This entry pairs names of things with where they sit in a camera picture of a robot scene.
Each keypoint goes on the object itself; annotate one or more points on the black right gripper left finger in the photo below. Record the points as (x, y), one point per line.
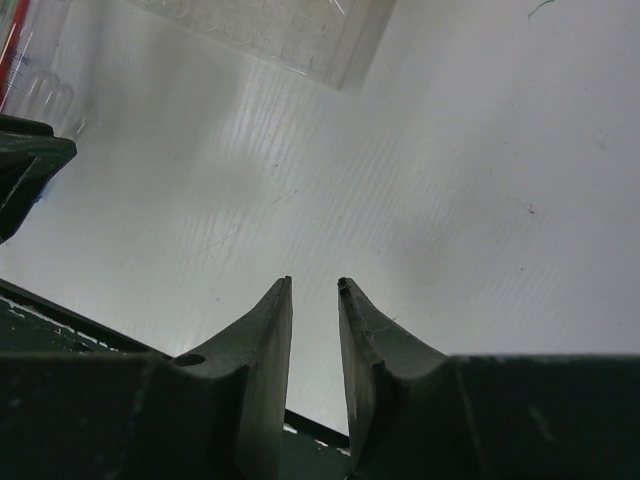
(175, 410)

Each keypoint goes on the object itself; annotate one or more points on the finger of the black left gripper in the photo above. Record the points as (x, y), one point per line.
(31, 155)

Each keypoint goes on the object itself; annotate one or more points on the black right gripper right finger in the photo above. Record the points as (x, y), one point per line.
(417, 413)

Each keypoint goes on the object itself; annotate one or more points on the blue capped test tube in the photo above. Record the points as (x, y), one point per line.
(47, 100)

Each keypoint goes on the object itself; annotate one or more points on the red orange stirring rod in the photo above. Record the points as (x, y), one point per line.
(15, 14)

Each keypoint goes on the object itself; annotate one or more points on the clear plastic tube rack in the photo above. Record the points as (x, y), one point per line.
(330, 42)

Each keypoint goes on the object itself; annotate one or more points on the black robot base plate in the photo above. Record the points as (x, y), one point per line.
(100, 330)

